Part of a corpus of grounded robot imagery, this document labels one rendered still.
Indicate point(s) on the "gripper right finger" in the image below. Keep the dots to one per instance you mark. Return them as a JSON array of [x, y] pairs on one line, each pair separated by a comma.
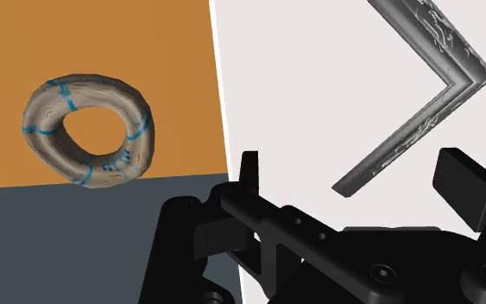
[[470, 185]]

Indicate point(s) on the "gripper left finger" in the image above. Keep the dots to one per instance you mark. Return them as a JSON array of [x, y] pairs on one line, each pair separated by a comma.
[[268, 219]]

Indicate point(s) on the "grey ornate picture frame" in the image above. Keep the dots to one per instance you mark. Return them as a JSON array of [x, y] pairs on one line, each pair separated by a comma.
[[470, 71]]

